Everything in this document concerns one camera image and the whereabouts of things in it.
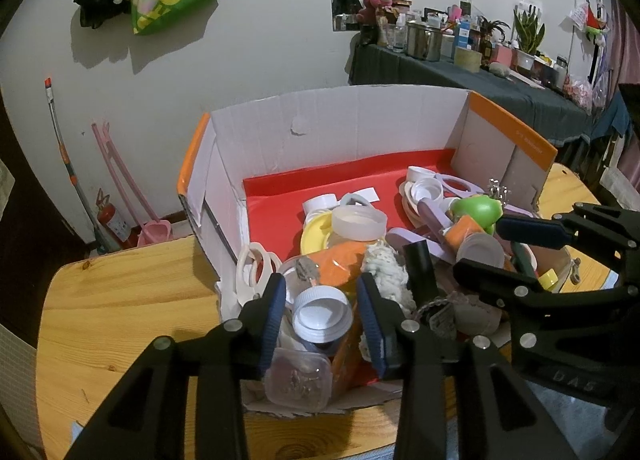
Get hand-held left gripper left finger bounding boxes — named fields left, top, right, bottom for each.
left=62, top=272, right=288, bottom=460

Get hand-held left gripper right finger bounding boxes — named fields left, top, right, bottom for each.
left=356, top=272, right=578, bottom=460

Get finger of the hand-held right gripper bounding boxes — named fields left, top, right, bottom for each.
left=452, top=259, right=640, bottom=317
left=496, top=202, right=640, bottom=281

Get white screw cap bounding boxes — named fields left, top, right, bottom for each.
left=291, top=287, right=354, bottom=356

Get white lace cloth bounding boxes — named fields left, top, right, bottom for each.
left=361, top=240, right=418, bottom=311

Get clear bead bracelet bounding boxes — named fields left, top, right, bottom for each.
left=412, top=296, right=453, bottom=325

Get white plastic cup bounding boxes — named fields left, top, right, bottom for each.
left=405, top=179, right=446, bottom=211

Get orange white cardboard box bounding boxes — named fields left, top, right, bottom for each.
left=176, top=84, right=558, bottom=421

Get translucent round container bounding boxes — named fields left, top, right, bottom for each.
left=331, top=206, right=388, bottom=241

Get grey round lid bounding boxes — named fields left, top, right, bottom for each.
left=456, top=232, right=506, bottom=268

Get beige fabric pouch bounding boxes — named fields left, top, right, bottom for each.
left=440, top=290, right=511, bottom=341

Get cream plastic scissors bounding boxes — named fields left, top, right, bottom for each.
left=236, top=242, right=283, bottom=311

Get green yellow rubber toy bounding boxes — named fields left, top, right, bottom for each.
left=448, top=194, right=503, bottom=235

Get blue cloth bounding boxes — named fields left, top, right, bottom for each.
left=530, top=380, right=621, bottom=460

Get black cylindrical device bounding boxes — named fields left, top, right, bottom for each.
left=402, top=242, right=441, bottom=305

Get clear plastic box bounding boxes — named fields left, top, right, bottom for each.
left=264, top=347, right=333, bottom=413

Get yellow round lid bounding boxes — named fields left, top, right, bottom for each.
left=300, top=214, right=341, bottom=255

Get lilac plastic scissors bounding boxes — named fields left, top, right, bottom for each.
left=386, top=171, right=536, bottom=261

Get grey white scissors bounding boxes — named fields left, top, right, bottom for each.
left=340, top=192, right=373, bottom=211

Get pink candy bag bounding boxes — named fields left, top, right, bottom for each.
left=565, top=77, right=598, bottom=108

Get dark cloth side table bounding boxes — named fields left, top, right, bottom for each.
left=348, top=37, right=631, bottom=151

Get red fire extinguisher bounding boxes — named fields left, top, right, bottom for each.
left=95, top=190, right=133, bottom=245

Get pink dustpan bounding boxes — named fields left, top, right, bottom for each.
left=91, top=122, right=173, bottom=247

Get potted snake plant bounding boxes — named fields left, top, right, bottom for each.
left=512, top=7, right=547, bottom=74

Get small spiky plant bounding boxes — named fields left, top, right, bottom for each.
left=477, top=17, right=511, bottom=48

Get pink curtain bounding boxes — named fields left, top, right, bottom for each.
left=607, top=0, right=640, bottom=90

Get metal pot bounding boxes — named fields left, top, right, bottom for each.
left=406, top=21, right=443, bottom=62

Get watermelon decoration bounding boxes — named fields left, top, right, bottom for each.
left=582, top=4, right=608, bottom=38

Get glass jar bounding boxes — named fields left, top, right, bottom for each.
left=387, top=24, right=408, bottom=53

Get grey mop pole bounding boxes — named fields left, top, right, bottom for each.
left=44, top=77, right=108, bottom=253

